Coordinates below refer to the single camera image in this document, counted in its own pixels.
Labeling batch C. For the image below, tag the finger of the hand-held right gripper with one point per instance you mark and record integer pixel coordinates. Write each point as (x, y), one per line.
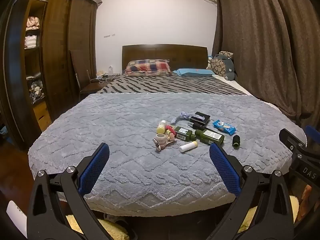
(291, 141)
(313, 132)

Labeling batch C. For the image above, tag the grey black striped blanket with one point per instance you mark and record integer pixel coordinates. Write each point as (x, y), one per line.
(170, 85)

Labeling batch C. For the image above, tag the light blue pillow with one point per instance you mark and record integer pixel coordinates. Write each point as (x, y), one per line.
(193, 72)

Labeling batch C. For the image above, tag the dark wooden headboard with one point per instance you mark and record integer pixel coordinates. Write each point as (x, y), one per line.
(162, 52)

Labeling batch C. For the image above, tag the dark wooden chair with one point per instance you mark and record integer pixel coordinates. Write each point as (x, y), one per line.
(80, 80)

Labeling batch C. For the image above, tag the white striped folded clothes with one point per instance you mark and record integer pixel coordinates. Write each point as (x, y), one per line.
(31, 41)

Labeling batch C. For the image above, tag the person's right hand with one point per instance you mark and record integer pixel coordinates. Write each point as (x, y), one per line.
(306, 200)

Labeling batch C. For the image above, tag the white plug-in night light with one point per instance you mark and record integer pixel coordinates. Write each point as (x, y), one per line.
(110, 68)

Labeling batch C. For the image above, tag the brown curtain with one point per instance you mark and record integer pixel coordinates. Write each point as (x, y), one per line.
(262, 42)

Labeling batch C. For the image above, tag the pink folded clothes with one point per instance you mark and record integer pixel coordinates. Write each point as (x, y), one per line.
(32, 22)

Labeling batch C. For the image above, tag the brown patterned cushion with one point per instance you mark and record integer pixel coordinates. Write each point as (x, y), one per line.
(218, 63)

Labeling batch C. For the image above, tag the white plastic object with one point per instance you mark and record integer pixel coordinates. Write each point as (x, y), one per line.
(16, 217)

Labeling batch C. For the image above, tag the silver metal roller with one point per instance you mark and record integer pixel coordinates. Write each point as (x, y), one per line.
(160, 147)

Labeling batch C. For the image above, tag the white bed sheet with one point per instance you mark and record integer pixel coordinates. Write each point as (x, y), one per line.
(237, 86)

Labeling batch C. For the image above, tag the white tube with yellow cap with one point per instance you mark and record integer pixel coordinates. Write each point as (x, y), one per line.
(187, 147)

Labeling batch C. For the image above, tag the yellow fluffy mat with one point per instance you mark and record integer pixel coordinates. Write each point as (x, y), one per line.
(112, 231)

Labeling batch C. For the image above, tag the grey fluffy blanket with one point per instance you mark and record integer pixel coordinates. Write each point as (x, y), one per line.
(125, 125)

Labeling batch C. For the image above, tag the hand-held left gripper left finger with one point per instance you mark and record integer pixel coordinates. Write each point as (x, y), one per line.
(96, 167)

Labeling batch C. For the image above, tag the red blue plaid pillow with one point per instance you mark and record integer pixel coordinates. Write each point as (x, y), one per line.
(148, 67)

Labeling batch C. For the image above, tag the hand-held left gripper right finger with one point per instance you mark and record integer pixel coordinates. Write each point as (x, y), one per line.
(223, 170)

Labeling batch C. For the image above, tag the flat black box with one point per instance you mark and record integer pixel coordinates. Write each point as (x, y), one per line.
(203, 117)

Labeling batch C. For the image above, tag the small dark green bottle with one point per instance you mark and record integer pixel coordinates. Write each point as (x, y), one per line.
(182, 133)

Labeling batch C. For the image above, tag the blue snack packet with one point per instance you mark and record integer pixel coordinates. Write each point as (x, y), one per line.
(224, 126)

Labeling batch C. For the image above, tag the black thread spool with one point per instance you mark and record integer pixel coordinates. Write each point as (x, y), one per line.
(236, 141)

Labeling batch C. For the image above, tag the small white jar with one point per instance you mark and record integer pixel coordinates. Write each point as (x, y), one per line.
(161, 138)

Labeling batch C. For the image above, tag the dark wooden wardrobe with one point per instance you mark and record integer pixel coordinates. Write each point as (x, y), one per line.
(57, 55)

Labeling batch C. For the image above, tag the large green bottle white label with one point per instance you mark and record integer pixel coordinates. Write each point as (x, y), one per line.
(210, 137)

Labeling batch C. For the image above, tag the red and pink toy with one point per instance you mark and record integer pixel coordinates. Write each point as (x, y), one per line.
(170, 130)

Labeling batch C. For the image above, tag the yellow bottle with white cap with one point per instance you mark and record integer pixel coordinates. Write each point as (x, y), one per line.
(160, 129)

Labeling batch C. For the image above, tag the small black case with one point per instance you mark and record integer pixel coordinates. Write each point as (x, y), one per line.
(193, 124)

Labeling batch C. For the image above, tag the grey plush cushion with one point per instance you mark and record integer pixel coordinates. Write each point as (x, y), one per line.
(230, 68)

